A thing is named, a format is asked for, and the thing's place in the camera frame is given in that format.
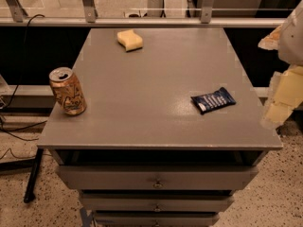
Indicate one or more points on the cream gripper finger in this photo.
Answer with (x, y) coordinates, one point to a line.
(284, 95)
(271, 41)

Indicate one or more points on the orange soda can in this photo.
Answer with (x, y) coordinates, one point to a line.
(67, 91)

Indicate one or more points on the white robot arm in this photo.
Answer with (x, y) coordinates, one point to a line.
(290, 47)

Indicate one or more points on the yellow sponge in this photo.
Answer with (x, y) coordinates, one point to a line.
(130, 40)

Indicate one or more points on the blue snack packet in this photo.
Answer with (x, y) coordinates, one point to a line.
(213, 101)

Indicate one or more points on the grey drawer cabinet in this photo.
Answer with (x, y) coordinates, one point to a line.
(140, 113)

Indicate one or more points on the middle grey drawer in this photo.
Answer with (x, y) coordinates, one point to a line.
(156, 202)

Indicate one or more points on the grey drawer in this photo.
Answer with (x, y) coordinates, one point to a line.
(157, 177)
(152, 219)
(156, 202)

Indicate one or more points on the bottom grey drawer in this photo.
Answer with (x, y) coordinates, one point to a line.
(152, 219)

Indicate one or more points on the top grey drawer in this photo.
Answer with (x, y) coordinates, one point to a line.
(157, 177)

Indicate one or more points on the black table leg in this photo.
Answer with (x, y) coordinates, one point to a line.
(29, 194)

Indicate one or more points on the metal railing frame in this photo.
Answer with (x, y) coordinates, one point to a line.
(85, 13)

